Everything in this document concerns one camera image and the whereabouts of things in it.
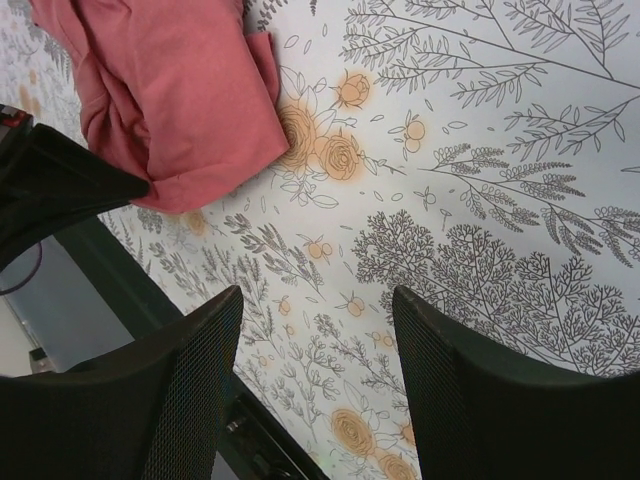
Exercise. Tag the floral table mat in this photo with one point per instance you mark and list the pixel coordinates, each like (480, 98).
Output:
(483, 153)

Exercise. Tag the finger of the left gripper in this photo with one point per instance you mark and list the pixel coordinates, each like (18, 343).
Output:
(49, 182)

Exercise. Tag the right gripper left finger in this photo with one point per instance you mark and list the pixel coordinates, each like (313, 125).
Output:
(66, 426)

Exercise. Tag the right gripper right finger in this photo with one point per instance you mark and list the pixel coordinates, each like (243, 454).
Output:
(480, 410)

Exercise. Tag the pink t shirt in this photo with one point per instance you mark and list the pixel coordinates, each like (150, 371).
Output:
(174, 92)

